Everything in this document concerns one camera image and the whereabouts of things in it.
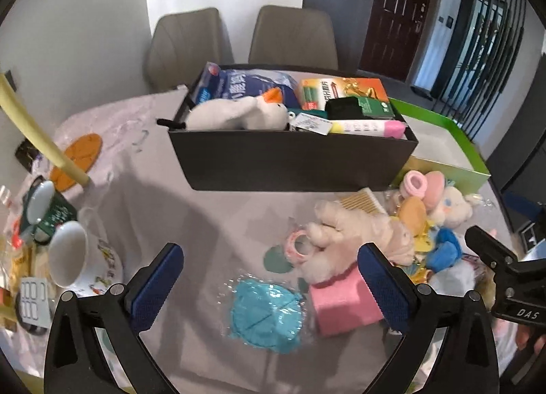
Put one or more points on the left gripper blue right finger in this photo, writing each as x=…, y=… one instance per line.
x=392, y=290

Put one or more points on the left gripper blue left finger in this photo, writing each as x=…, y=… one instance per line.
x=148, y=289

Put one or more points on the beige wrinkled dog plush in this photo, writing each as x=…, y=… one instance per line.
x=339, y=234

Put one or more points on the pink sponge block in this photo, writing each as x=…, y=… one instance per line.
x=343, y=304

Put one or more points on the yellow plastic toy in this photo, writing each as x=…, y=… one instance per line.
x=424, y=242

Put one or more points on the white printed mug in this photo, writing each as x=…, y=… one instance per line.
x=81, y=259

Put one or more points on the blue plush toy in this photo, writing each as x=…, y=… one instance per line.
x=446, y=253

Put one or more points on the orange round plush cushion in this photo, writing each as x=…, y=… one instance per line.
x=413, y=214

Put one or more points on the cotton swab pack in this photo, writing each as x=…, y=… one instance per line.
x=364, y=200

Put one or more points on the white cinnamoroll plush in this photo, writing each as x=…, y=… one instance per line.
x=454, y=208

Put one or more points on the pink tape roll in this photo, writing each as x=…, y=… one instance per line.
x=414, y=183

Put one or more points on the orange slice coaster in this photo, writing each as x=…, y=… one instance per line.
x=83, y=152

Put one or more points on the pink white tube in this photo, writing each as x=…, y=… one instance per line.
x=377, y=128

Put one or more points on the black storage box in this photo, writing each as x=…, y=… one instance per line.
x=285, y=161

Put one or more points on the white duck plush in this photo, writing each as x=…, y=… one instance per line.
x=261, y=113

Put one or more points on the orange green medicine box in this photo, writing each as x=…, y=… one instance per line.
x=350, y=98

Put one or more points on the blue tissue pack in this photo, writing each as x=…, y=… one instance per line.
x=215, y=82

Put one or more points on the left grey chair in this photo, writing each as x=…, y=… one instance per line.
x=182, y=44

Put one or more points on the grey chair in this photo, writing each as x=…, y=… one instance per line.
x=182, y=44
x=293, y=37

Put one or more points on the right grey chair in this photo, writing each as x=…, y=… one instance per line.
x=293, y=37

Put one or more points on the dark wooden door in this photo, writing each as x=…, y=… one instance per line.
x=395, y=28

